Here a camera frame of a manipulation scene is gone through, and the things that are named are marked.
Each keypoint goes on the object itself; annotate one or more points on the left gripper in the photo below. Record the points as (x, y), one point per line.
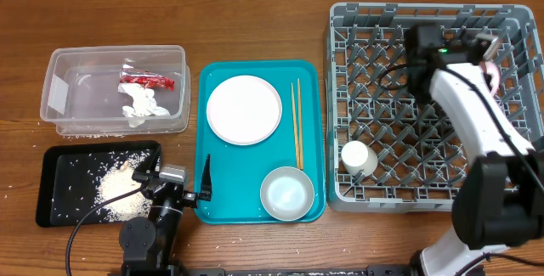
(191, 199)

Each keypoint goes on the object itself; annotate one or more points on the pink bowl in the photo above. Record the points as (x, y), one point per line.
(492, 75)

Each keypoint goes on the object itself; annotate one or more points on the white napkin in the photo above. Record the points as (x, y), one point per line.
(144, 104)

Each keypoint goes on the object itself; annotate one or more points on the large white plate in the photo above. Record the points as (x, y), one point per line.
(244, 110)

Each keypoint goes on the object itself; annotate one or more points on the grey bowl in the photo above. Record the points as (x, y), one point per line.
(287, 194)

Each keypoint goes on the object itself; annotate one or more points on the red snack wrapper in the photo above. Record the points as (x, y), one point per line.
(145, 78)

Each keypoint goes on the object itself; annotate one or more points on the white cup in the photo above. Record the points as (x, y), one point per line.
(358, 157)

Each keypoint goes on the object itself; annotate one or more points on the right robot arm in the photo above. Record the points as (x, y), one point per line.
(500, 203)

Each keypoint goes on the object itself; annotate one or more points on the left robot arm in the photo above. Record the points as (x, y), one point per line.
(147, 242)

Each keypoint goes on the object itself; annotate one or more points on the grey dishwasher rack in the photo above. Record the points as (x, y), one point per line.
(421, 163)

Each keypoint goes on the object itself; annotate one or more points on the spilled rice pile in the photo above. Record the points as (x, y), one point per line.
(118, 181)

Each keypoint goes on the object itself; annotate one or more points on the teal serving tray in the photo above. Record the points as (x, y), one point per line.
(237, 171)

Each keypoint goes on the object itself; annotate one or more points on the clear plastic bin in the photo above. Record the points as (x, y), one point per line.
(80, 93)

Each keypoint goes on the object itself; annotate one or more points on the left wooden chopstick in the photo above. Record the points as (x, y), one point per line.
(295, 127)

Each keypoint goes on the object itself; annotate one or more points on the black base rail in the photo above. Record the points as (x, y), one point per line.
(371, 270)

